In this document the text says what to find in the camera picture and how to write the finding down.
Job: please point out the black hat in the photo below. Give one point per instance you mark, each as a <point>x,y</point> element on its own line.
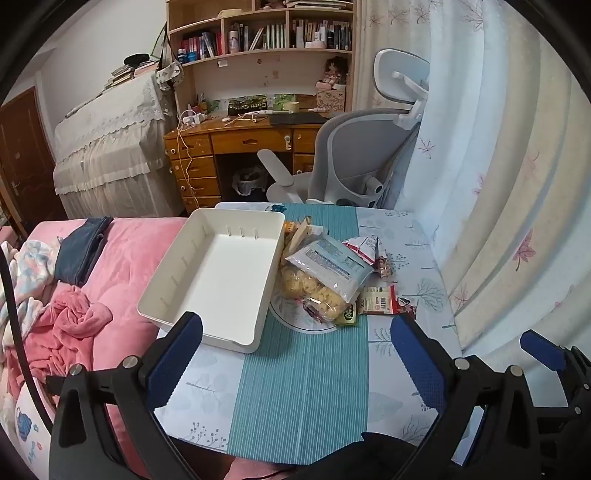
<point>136,59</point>

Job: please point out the small cardboard box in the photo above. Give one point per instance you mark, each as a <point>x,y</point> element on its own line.
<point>330,99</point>

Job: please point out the stack of books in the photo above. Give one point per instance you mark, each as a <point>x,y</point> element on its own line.
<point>120,74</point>

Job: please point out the white leaf print curtain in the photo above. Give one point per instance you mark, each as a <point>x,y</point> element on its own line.
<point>485,138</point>

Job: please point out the small green packet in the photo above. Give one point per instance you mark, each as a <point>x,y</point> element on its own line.
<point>347,318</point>

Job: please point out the red and white snack packet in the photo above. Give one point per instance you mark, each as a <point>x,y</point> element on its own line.
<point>364,247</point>

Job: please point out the white printed bedsheet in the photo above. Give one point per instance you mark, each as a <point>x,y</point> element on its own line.
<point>27,424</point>

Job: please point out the dark blue folded garment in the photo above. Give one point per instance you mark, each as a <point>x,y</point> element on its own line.
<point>83,249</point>

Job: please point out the pink blanket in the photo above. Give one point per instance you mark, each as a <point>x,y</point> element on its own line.
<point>124,258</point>

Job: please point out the clear cookie bag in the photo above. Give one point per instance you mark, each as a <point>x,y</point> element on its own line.
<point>318,286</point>

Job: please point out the brown wooden door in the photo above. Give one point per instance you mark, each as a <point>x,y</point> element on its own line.
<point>23,152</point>

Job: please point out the person's black clothing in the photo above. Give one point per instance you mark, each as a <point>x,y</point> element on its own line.
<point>351,461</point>

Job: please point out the patterned fabric bag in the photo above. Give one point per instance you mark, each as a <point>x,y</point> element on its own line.
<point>168,74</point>

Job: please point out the teal and white printed tablecloth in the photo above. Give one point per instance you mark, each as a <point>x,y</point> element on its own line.
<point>300,392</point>

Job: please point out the pink crumpled garment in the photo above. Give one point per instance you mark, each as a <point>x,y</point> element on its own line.
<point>69,323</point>

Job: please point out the white packet with red end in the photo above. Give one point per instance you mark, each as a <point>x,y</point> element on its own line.
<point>376,300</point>

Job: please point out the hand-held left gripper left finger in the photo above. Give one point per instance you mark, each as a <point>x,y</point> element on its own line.
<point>175,360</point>

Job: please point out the doll with dark hair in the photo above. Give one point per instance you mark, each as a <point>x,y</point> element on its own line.
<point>333,71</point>

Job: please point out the lace cloth covered piano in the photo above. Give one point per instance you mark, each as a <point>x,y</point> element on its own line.
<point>115,152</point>

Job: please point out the trash bin with plastic liner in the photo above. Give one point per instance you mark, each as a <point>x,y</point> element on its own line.
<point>249,182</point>

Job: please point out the white power strip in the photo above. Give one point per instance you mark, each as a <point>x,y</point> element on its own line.
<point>191,120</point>

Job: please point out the black laptop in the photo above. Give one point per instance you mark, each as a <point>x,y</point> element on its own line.
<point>298,119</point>

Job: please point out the white plastic tray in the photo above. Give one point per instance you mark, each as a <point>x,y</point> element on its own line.
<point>221,272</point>

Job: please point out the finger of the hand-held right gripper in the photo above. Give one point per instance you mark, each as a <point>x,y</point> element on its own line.
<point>542,350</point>

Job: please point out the red cartoon print packet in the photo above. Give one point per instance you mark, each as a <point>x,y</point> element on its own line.
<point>406,304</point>

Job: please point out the white blue floral blanket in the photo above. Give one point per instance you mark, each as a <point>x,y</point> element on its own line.
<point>32,267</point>

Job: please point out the small dark red candy packet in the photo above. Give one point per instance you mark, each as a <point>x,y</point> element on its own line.
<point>384,266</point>

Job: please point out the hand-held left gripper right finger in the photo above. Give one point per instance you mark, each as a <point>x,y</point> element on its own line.
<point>415,364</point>

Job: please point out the beige snack packet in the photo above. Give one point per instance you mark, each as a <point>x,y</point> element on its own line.
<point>302,237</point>

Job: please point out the grey office chair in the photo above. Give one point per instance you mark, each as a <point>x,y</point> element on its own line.
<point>351,152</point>

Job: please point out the row of books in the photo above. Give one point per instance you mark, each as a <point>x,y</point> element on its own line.
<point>277,34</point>

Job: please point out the wooden desk with drawers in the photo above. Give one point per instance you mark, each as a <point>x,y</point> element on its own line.
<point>249,138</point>

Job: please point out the wooden bookshelf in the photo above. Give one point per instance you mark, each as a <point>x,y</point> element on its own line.
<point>277,60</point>

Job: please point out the green and black box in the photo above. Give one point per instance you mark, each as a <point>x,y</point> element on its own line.
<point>247,105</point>

